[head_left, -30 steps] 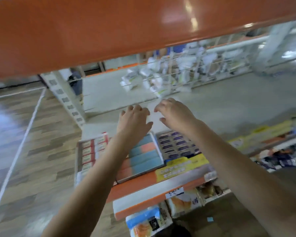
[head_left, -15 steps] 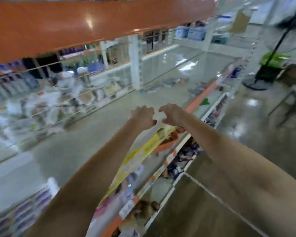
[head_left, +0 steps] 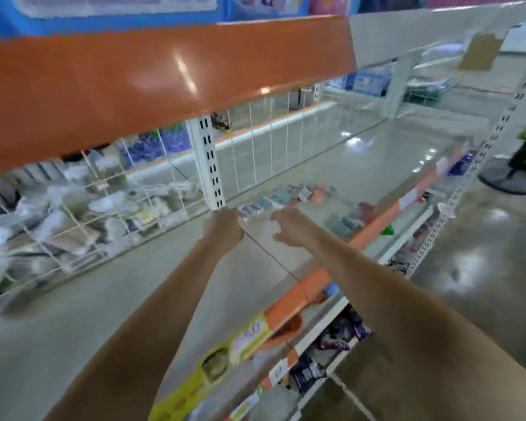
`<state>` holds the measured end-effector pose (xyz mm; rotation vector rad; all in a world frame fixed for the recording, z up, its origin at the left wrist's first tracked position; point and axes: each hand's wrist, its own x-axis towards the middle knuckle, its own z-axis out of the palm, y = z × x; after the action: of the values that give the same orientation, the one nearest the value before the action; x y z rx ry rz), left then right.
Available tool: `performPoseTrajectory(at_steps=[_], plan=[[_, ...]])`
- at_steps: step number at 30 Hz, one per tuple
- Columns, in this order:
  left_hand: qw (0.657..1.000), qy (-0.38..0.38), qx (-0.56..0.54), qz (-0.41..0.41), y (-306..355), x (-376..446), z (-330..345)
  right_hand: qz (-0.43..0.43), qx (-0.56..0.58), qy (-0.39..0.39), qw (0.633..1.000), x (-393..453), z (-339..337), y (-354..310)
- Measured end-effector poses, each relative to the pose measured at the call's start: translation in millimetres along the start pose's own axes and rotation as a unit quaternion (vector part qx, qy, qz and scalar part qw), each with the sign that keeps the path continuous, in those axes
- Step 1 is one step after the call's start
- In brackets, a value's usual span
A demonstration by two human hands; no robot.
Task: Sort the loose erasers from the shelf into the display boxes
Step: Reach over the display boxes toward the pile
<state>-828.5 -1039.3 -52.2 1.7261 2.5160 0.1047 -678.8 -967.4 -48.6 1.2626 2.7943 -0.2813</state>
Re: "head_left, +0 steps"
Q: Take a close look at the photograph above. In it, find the pile of white packets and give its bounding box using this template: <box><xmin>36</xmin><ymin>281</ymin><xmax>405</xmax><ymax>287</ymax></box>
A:
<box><xmin>0</xmin><ymin>157</ymin><xmax>207</xmax><ymax>312</ymax></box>

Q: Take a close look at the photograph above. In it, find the white wire grid panel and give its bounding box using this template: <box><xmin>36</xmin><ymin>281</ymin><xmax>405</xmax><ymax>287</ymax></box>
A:
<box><xmin>0</xmin><ymin>78</ymin><xmax>404</xmax><ymax>316</ymax></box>

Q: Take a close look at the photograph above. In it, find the row of dark snack packets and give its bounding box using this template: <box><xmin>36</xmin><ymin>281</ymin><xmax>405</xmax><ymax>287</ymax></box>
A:
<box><xmin>285</xmin><ymin>215</ymin><xmax>440</xmax><ymax>400</ymax></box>

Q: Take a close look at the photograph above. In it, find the white orange metal shelf unit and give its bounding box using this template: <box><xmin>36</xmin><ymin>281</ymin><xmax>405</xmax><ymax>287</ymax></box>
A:
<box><xmin>0</xmin><ymin>0</ymin><xmax>526</xmax><ymax>421</ymax></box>

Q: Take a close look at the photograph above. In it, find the row of blue packages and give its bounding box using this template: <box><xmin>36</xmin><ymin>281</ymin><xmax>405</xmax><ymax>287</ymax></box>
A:
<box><xmin>0</xmin><ymin>0</ymin><xmax>526</xmax><ymax>40</ymax></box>

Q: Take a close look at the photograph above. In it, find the pile of mixed erasers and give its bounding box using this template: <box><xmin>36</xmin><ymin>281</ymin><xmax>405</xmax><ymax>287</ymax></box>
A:
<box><xmin>237</xmin><ymin>181</ymin><xmax>378</xmax><ymax>242</ymax></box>

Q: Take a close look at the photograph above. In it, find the person's right hand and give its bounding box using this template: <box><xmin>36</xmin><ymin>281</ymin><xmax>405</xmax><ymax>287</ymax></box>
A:
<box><xmin>271</xmin><ymin>206</ymin><xmax>324</xmax><ymax>253</ymax></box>

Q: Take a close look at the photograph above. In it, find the person's left forearm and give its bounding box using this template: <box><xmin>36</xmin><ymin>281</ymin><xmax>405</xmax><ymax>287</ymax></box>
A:
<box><xmin>44</xmin><ymin>241</ymin><xmax>238</xmax><ymax>421</ymax></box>

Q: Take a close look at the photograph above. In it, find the person's right forearm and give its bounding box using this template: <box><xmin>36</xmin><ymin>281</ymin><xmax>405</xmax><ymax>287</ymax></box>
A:
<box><xmin>305</xmin><ymin>230</ymin><xmax>526</xmax><ymax>421</ymax></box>

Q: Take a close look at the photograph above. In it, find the row of blue bottles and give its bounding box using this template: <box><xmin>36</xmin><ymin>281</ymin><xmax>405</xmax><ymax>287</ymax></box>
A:
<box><xmin>123</xmin><ymin>122</ymin><xmax>194</xmax><ymax>167</ymax></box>

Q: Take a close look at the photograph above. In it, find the person's left hand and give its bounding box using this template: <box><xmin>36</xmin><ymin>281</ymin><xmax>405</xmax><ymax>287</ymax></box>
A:
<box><xmin>202</xmin><ymin>208</ymin><xmax>245</xmax><ymax>258</ymax></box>

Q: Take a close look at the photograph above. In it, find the yellow price label strip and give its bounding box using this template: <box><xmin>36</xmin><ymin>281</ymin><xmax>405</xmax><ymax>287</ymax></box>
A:
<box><xmin>147</xmin><ymin>313</ymin><xmax>273</xmax><ymax>421</ymax></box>

